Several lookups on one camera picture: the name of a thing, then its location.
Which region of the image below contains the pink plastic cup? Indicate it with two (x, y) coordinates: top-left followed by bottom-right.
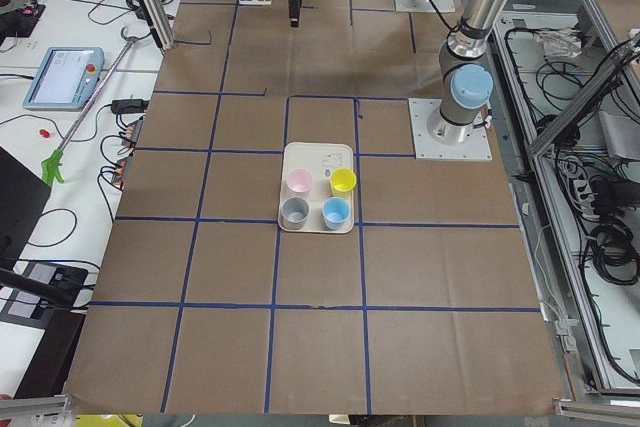
(285, 168), (314, 199)

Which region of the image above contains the yellow plastic cup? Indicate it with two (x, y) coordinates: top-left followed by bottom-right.
(330, 168), (357, 198)

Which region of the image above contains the grey plastic cup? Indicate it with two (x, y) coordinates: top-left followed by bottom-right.
(281, 197), (310, 230)

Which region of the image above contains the cream plastic tray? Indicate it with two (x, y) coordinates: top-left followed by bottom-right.
(278, 142), (355, 234)

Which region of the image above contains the metal reacher grabber stick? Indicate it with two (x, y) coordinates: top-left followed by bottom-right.
(41, 27), (150, 187)

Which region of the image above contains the black monitor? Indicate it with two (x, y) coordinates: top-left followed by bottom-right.
(0, 148), (51, 270)

